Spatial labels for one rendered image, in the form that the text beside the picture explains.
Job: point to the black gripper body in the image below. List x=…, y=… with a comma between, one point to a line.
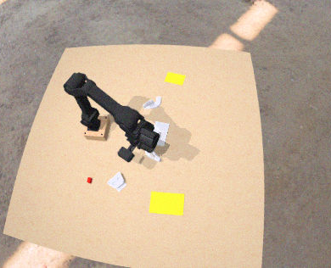
x=127, y=154

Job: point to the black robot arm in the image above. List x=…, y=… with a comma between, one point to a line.
x=125, y=117

